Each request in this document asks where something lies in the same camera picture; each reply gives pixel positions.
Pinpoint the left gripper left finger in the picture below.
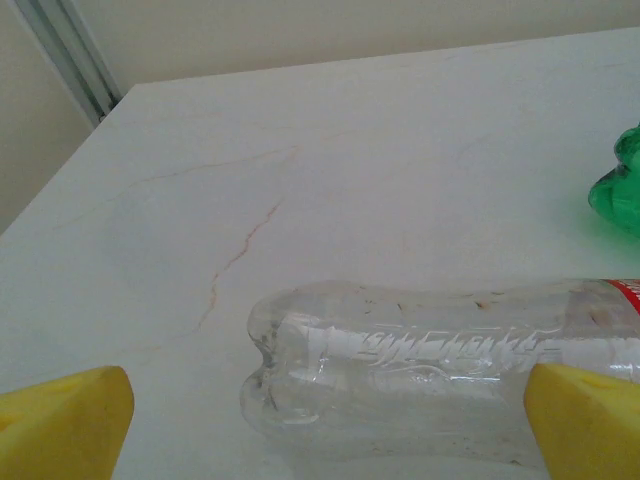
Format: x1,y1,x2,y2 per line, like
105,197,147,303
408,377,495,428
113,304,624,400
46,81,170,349
0,365,136,480

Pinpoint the aluminium frame post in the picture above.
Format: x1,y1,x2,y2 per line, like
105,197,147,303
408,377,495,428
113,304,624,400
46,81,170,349
12,0,124,125

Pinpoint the clear bottle with red label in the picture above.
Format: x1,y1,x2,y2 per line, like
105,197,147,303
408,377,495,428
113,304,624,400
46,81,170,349
239,277,640,474

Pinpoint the green plastic bottle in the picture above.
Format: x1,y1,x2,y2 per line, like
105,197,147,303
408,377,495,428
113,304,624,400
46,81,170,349
587,121,640,234

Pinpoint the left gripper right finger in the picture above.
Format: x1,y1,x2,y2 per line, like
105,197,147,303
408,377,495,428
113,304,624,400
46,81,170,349
523,362,640,480

